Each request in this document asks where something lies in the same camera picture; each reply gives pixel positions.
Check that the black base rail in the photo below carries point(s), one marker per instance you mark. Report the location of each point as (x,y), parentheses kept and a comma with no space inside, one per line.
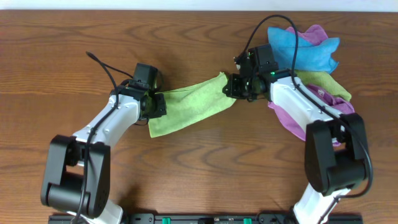
(202,219)

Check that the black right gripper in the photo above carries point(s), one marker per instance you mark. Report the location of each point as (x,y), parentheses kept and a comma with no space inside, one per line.
(231,88)

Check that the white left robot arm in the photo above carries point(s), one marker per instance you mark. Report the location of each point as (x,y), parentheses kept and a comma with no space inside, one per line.
(77,172)

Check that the olive green microfiber cloth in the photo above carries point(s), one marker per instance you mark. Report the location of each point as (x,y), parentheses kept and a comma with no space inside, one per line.
(324,81)

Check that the blue microfiber cloth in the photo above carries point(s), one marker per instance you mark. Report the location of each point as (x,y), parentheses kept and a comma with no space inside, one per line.
(316,58)

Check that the purple cloth behind blue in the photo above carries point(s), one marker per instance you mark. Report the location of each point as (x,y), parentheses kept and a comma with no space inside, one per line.
(315,34)

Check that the purple microfiber cloth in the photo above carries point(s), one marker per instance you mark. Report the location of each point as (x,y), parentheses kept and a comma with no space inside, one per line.
(288,122)

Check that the light green microfiber cloth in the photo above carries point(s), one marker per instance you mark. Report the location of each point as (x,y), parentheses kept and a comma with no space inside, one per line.
(191,104)

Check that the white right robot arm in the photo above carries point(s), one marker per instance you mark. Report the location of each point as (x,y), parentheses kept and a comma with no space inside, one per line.
(336,152)

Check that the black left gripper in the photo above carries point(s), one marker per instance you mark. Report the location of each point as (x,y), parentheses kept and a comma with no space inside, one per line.
(162,107)

